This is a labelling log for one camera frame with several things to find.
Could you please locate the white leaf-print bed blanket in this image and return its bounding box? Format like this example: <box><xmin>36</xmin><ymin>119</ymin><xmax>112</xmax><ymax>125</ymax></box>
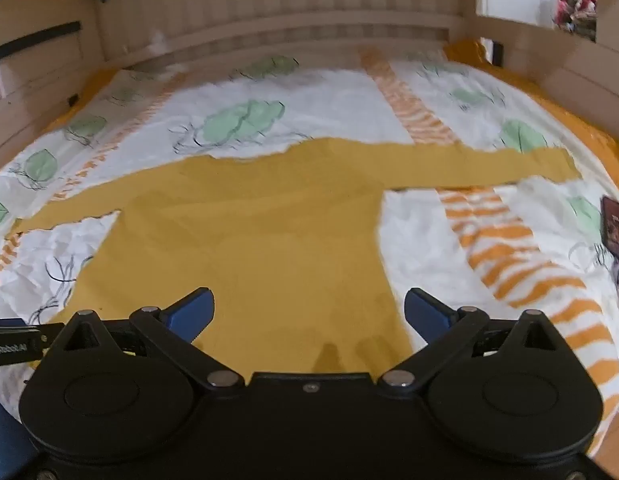
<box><xmin>0</xmin><ymin>52</ymin><xmax>619</xmax><ymax>466</ymax></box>

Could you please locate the dark book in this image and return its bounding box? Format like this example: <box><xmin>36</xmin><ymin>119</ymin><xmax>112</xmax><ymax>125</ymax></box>
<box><xmin>600</xmin><ymin>196</ymin><xmax>619</xmax><ymax>264</ymax></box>

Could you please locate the orange bed sheet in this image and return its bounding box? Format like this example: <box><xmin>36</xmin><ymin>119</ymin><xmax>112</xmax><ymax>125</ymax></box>
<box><xmin>42</xmin><ymin>37</ymin><xmax>619</xmax><ymax>196</ymax></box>

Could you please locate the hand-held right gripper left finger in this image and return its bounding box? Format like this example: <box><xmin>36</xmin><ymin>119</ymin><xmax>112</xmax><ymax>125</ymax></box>
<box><xmin>46</xmin><ymin>287</ymin><xmax>244</xmax><ymax>391</ymax></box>

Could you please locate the colourful clothes pile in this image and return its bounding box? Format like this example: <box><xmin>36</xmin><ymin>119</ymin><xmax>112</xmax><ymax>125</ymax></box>
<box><xmin>548</xmin><ymin>0</ymin><xmax>599</xmax><ymax>37</ymax></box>

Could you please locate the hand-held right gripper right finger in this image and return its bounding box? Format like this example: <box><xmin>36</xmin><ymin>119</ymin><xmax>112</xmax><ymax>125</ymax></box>
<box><xmin>379</xmin><ymin>287</ymin><xmax>573</xmax><ymax>389</ymax></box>

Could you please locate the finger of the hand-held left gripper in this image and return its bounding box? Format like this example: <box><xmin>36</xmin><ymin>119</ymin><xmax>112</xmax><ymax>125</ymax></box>
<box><xmin>0</xmin><ymin>394</ymin><xmax>40</xmax><ymax>476</ymax></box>

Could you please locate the mustard yellow long-sleeve shirt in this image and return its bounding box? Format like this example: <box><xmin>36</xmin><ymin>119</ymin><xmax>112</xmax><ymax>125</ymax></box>
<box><xmin>6</xmin><ymin>137</ymin><xmax>583</xmax><ymax>377</ymax></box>

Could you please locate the wooden bed frame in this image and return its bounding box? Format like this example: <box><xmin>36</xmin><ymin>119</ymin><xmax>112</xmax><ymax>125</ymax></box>
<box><xmin>0</xmin><ymin>0</ymin><xmax>619</xmax><ymax>173</ymax></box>

